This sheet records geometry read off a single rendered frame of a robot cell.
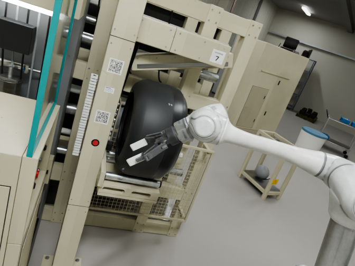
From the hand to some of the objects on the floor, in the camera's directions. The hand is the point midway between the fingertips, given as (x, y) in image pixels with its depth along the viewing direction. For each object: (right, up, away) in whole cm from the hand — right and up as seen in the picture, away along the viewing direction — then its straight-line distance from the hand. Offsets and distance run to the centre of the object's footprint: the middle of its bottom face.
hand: (132, 154), depth 125 cm
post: (-63, -88, +89) cm, 141 cm away
